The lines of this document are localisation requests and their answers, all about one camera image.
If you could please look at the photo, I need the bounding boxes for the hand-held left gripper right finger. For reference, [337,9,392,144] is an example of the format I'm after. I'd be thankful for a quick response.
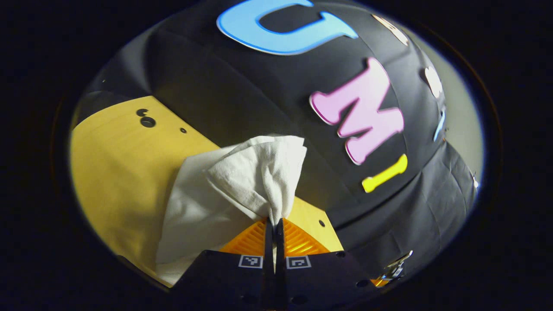
[276,218,381,311]

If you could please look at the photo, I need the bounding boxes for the silver metal clip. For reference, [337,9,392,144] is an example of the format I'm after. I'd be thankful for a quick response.
[379,250,414,282]

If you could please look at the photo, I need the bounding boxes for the black backdrop cloth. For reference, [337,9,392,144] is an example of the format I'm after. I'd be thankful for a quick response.
[71,0,480,281]

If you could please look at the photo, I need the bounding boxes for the white jeans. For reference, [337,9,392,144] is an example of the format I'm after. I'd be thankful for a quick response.
[156,134,308,286]

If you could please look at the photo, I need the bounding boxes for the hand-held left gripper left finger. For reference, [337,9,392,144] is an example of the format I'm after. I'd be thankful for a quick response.
[173,217,273,311]

